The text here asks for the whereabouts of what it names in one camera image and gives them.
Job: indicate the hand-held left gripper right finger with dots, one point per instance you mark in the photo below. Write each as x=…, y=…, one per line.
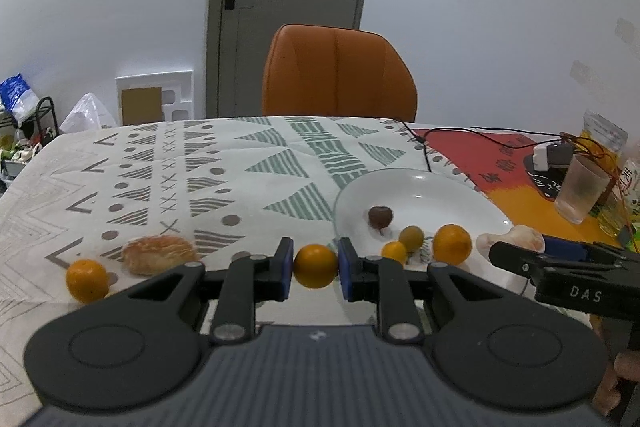
x=347, y=274

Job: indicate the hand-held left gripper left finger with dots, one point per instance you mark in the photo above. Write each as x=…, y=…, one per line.
x=284, y=269

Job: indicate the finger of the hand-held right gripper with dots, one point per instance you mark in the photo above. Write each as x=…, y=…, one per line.
x=565, y=247
x=515, y=259

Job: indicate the pink pomelo segment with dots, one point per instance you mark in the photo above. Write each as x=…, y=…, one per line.
x=510, y=238

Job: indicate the small yellow kumquat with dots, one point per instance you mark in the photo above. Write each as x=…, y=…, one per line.
x=315, y=266
x=394, y=253

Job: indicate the large orange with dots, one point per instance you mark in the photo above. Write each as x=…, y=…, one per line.
x=452, y=244

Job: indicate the brown round longan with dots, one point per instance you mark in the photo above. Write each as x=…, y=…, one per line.
x=380, y=217

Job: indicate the greenish round plum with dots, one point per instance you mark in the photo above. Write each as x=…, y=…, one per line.
x=412, y=238

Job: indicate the white enamel plate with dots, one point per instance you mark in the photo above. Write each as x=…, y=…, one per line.
x=430, y=197

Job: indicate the person's right hand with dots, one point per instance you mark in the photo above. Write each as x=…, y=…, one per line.
x=607, y=387

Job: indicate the orange red cartoon mat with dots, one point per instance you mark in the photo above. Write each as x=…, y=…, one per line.
x=525, y=202

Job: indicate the frosted plastic cup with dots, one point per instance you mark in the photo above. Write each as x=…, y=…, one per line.
x=580, y=189

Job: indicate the clear plastic bottle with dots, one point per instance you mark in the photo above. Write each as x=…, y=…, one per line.
x=627, y=192

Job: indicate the white charger block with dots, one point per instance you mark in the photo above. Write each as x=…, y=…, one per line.
x=550, y=157

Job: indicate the green triangle patterned tablecloth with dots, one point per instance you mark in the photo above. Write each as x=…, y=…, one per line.
x=225, y=167

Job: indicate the yellow clear snack packet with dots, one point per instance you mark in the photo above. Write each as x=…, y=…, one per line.
x=605, y=132

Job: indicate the round flaky pastry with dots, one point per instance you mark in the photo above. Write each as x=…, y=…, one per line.
x=160, y=255

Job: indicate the medium orange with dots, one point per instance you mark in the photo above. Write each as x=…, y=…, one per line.
x=87, y=281

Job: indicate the orange leather chair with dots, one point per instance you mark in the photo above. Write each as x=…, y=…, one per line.
x=340, y=72

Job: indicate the white foam packaging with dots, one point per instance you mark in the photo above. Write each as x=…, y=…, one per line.
x=175, y=97

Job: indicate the grey door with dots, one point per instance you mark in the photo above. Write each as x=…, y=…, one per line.
x=295, y=7

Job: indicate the black metal rack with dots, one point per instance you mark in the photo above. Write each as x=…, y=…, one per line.
x=47, y=117

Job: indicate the blue white plastic bag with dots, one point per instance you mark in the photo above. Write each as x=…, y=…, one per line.
x=17, y=94

